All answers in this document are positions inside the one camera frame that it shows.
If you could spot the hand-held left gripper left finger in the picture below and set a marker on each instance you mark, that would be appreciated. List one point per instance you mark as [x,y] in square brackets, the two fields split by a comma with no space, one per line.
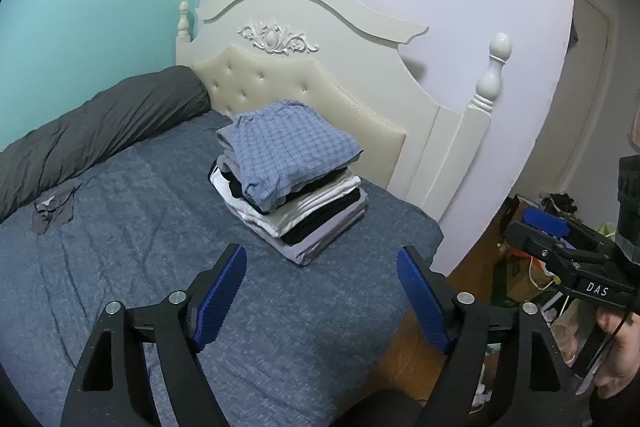
[222,292]

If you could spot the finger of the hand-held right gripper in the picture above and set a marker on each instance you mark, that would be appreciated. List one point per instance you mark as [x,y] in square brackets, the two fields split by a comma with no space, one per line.
[530,239]
[547,221]

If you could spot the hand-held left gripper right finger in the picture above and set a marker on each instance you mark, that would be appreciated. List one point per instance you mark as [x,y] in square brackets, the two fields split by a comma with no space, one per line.
[422,302]

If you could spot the blue plaid shorts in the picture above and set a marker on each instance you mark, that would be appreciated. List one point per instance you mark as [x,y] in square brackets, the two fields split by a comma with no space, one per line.
[295,147]

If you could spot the person's right forearm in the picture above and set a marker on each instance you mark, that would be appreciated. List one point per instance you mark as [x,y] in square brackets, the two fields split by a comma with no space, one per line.
[617,407]

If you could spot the stack of folded clothes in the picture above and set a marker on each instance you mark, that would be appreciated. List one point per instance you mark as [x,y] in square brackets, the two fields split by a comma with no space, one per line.
[320,217]

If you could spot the person's right hand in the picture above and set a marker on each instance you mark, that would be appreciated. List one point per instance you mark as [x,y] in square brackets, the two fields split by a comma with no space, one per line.
[622,357]

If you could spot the black bag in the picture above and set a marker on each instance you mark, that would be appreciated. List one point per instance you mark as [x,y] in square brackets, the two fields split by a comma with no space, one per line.
[562,203]

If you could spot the cardboard box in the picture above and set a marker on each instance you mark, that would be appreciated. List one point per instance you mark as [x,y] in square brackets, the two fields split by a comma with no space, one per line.
[520,279]

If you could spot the blue heathered bed sheet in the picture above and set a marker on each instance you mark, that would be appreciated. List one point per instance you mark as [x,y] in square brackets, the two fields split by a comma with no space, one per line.
[125,267]

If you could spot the white door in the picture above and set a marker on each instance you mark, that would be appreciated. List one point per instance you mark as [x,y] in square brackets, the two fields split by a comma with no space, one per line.
[590,107]

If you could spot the crumpled grey cloth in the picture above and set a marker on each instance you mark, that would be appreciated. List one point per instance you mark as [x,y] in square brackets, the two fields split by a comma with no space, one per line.
[55,212]

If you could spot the dark grey rolled duvet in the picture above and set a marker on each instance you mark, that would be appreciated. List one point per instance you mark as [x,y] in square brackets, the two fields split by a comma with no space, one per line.
[100,127]

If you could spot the cream bed headboard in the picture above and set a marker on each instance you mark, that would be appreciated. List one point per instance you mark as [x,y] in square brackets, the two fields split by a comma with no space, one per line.
[310,72]

